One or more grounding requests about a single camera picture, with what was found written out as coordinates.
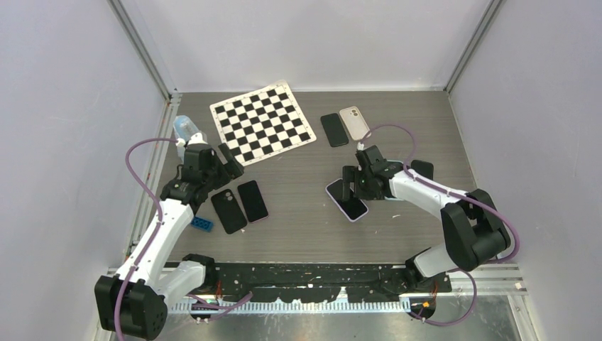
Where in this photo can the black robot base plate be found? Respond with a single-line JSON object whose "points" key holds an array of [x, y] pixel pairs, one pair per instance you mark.
{"points": [[316, 283]]}

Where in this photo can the beige phone case with ring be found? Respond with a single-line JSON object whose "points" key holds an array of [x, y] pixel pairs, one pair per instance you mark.
{"points": [[355, 123]]}

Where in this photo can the purple edged phone from case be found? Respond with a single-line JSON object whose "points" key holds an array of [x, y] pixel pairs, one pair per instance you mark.
{"points": [[253, 202]]}

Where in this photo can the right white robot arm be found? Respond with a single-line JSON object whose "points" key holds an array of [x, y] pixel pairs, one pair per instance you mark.
{"points": [[473, 231]]}

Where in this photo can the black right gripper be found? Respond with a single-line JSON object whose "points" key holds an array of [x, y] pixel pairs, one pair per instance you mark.
{"points": [[351, 174]]}

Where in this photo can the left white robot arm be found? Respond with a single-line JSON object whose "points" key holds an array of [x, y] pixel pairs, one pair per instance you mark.
{"points": [[135, 301]]}

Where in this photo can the blue toy brick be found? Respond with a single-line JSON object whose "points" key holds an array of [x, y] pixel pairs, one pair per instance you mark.
{"points": [[202, 224]]}

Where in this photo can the black phone from case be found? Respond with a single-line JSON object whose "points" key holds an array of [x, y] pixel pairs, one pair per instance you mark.
{"points": [[334, 130]]}

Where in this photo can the black white chessboard mat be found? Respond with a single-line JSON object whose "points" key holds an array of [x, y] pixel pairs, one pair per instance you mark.
{"points": [[262, 124]]}

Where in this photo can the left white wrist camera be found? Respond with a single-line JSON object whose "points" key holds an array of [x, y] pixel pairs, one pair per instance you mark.
{"points": [[198, 138]]}

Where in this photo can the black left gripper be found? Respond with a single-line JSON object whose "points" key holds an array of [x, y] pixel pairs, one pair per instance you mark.
{"points": [[231, 170]]}

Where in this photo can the light blue cased phone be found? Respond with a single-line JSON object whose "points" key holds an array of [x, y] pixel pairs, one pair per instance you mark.
{"points": [[394, 166]]}

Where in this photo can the lilac cased phone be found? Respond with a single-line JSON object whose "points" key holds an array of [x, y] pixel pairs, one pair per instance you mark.
{"points": [[353, 209]]}

